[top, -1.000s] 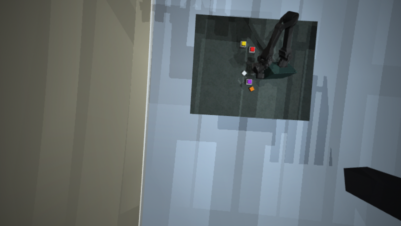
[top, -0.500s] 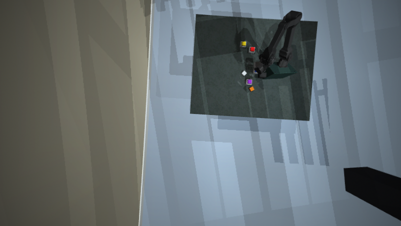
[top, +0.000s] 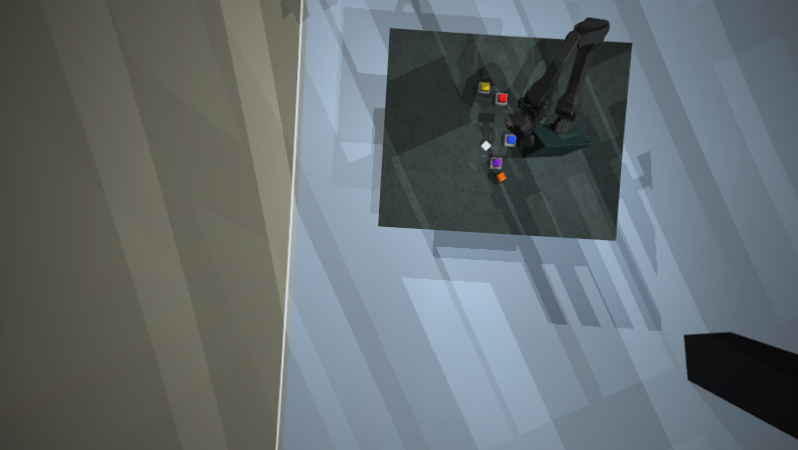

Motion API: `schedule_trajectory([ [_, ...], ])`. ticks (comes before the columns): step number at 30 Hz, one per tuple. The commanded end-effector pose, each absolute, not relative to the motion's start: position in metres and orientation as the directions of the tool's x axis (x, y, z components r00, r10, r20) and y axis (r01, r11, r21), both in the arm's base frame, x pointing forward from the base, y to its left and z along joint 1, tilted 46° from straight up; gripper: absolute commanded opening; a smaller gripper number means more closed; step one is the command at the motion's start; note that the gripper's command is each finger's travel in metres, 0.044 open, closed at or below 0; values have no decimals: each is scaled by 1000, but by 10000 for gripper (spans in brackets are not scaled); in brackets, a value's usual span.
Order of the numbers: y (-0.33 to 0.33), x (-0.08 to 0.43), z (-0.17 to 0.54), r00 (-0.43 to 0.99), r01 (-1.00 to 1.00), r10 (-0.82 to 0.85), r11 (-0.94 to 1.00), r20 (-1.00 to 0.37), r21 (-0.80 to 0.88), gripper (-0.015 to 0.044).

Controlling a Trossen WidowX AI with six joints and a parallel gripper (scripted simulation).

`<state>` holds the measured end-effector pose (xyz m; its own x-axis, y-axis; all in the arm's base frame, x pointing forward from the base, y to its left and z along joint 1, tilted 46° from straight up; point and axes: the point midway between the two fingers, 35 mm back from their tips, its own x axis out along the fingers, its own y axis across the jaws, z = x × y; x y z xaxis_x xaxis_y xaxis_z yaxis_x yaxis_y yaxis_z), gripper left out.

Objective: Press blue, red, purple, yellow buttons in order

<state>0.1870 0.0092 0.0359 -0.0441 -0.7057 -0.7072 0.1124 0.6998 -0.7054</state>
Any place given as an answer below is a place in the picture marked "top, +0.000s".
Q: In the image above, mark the yellow button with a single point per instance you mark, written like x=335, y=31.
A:
x=484, y=89

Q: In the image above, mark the blue button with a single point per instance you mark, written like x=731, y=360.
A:
x=509, y=141

